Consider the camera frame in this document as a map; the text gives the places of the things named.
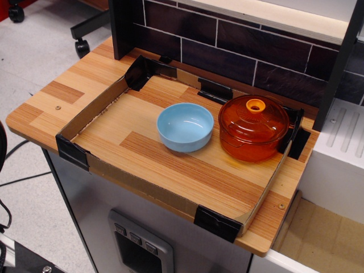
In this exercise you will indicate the black caster wheel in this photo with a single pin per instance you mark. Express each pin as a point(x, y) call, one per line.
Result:
point(15, 12)

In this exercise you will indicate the orange transparent pot lid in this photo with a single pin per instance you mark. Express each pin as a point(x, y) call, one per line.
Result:
point(254, 119)

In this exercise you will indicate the white toy sink unit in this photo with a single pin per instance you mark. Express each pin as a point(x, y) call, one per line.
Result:
point(323, 230)

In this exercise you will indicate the cream wooden shelf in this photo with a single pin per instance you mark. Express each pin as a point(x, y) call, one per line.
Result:
point(279, 17)

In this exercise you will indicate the black upright post right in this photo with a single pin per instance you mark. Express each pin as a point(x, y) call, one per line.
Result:
point(350, 38)

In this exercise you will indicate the black upright post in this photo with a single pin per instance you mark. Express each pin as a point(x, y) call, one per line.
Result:
point(123, 15)
point(350, 38)

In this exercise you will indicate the black upright post left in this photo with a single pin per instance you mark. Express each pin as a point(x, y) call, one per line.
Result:
point(123, 15)

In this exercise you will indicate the light blue bowl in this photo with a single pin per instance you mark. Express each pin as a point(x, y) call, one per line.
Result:
point(185, 127)

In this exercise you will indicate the orange transparent pot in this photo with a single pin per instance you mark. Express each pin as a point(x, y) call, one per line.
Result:
point(251, 152)

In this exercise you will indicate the black chair base with casters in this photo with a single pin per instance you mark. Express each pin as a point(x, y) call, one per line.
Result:
point(80, 30)

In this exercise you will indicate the cardboard fence with black tape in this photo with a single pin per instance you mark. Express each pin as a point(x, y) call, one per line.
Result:
point(116, 136)

